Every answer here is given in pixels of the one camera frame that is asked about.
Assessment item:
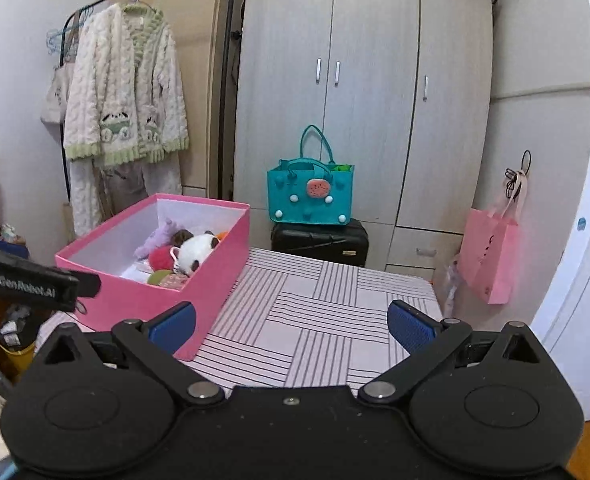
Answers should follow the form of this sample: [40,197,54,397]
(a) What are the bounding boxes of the white panda plush toy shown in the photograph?
[171,230,221,276]

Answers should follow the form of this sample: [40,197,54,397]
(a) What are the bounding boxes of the pink storage box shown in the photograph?
[55,192,251,362]

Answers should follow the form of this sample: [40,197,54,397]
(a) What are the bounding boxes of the blue wire hangers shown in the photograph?
[45,7,96,58]

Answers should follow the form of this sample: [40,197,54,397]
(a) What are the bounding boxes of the white and green fleece cardigan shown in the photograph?
[64,2,190,167]

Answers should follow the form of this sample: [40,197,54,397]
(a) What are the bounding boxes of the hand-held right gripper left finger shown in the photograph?
[42,301,226,407]

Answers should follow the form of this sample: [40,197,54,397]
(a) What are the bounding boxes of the black clothes rack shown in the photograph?
[60,0,238,201]

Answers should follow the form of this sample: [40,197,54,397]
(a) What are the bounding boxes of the purple plush toy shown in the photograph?
[134,218,182,258]

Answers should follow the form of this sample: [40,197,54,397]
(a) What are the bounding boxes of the beige hanging tote bag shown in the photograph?
[40,62,76,123]

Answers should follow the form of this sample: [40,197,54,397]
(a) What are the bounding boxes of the pink fluffy plush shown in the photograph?
[148,246,177,272]

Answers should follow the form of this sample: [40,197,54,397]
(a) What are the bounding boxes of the black hair ties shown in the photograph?
[505,150,532,198]

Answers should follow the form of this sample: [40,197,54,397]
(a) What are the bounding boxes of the yellow container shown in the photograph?
[0,340,36,383]

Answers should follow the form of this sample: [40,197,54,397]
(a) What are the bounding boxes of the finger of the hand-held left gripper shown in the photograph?
[0,239,102,311]

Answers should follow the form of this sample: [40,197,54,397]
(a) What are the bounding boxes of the black suitcase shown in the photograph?
[271,218,370,268]

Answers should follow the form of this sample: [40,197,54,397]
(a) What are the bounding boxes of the teal felt tote bag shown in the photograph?
[267,125,355,226]

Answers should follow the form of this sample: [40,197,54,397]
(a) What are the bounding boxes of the pink floral cloth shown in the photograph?
[157,272,190,291]

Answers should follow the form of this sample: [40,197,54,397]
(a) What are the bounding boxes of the white door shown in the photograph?
[530,0,590,421]

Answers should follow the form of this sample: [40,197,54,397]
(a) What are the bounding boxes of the white fleece pants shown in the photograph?
[68,150,183,236]

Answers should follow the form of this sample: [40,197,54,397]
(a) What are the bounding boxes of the striped table cover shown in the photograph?
[35,247,443,391]

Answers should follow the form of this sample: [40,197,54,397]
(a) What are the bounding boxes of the white plastic bag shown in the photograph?
[435,255,463,316]

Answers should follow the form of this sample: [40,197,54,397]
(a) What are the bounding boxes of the grey wardrobe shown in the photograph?
[232,0,496,281]

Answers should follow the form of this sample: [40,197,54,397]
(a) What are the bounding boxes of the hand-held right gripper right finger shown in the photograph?
[357,300,546,406]

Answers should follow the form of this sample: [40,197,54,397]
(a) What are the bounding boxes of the pink shopping bag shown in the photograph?
[457,172,526,306]

